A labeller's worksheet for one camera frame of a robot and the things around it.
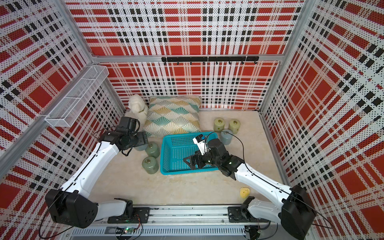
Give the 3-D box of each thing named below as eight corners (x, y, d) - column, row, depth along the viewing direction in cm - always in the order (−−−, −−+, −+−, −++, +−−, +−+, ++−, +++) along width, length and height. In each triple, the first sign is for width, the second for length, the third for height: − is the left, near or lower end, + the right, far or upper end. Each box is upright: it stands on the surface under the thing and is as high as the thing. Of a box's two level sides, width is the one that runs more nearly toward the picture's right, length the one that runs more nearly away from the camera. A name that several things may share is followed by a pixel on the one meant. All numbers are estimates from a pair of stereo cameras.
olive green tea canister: (144, 174, 89) (140, 168, 83) (147, 162, 94) (143, 156, 88) (157, 174, 89) (154, 168, 83) (159, 162, 94) (156, 156, 87)
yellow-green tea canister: (217, 134, 108) (218, 126, 101) (212, 127, 113) (213, 119, 105) (225, 131, 110) (227, 123, 102) (220, 124, 114) (221, 116, 107)
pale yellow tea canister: (232, 135, 106) (233, 129, 100) (226, 127, 111) (228, 120, 105) (240, 133, 107) (243, 126, 101) (235, 124, 112) (237, 118, 106)
